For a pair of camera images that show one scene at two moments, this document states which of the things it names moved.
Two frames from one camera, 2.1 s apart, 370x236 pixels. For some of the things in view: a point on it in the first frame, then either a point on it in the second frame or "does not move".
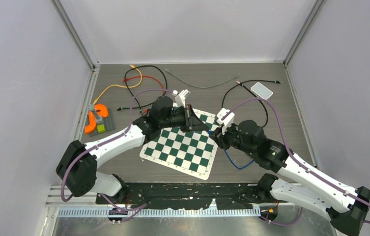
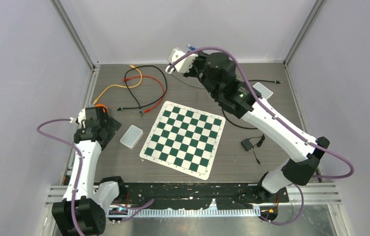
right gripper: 220,138 → 200,58
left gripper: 191,122 → 113,127
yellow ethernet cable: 121,86 does not move
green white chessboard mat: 191,152 does not move
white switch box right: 261,91 does not move
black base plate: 236,195 does not move
